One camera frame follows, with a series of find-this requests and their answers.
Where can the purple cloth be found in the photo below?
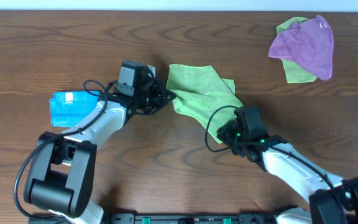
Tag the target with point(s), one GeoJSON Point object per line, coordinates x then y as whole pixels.
{"type": "Point", "coordinates": [310, 44]}

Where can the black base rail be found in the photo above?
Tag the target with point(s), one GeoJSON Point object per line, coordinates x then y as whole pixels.
{"type": "Point", "coordinates": [243, 218]}

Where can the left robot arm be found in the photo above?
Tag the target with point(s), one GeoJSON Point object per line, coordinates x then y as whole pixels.
{"type": "Point", "coordinates": [55, 182]}

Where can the light green cloth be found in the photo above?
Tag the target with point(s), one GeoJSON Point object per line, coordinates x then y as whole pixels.
{"type": "Point", "coordinates": [203, 95]}

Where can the folded blue cloth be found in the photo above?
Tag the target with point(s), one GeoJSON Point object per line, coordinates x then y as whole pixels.
{"type": "Point", "coordinates": [68, 108]}

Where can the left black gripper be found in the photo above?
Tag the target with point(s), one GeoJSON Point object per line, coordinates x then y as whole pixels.
{"type": "Point", "coordinates": [157, 97]}

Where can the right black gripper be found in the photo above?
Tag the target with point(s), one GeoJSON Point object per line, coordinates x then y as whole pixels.
{"type": "Point", "coordinates": [224, 134]}

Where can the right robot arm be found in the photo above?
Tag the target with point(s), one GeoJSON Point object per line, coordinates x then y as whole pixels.
{"type": "Point", "coordinates": [332, 199]}

